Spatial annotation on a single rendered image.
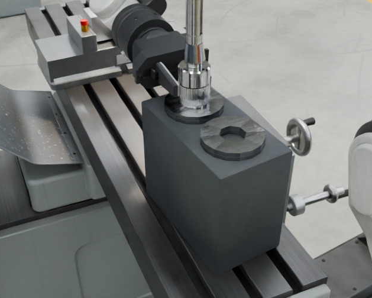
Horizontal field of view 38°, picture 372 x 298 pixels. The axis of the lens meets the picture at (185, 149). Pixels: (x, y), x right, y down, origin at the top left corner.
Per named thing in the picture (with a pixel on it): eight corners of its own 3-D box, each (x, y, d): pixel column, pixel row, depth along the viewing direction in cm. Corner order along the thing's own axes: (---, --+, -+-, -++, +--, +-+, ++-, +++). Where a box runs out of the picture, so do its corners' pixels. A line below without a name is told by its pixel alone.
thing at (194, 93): (216, 100, 82) (217, 70, 79) (194, 112, 79) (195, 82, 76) (192, 89, 84) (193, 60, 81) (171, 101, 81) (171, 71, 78)
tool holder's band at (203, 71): (217, 70, 79) (217, 64, 78) (195, 82, 76) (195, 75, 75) (193, 60, 81) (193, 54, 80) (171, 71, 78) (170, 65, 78)
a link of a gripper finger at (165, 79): (178, 99, 80) (160, 78, 84) (179, 81, 78) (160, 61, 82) (169, 102, 80) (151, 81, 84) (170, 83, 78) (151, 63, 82)
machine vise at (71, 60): (167, 36, 145) (166, -4, 139) (191, 60, 135) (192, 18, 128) (36, 63, 133) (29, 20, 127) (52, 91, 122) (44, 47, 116)
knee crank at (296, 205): (342, 188, 164) (345, 173, 161) (354, 201, 160) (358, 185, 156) (279, 209, 157) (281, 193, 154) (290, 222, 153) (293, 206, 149)
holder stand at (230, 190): (203, 169, 100) (206, 73, 88) (280, 246, 85) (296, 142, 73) (145, 192, 95) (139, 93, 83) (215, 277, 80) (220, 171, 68)
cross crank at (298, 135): (298, 139, 169) (303, 106, 162) (320, 160, 161) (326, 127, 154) (252, 151, 164) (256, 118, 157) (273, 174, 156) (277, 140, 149)
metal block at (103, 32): (106, 28, 131) (104, 4, 128) (115, 38, 127) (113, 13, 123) (86, 32, 130) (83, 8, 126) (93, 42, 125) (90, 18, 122)
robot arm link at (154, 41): (135, 49, 79) (104, 15, 87) (137, 104, 85) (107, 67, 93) (210, 32, 84) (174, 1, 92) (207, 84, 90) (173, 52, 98)
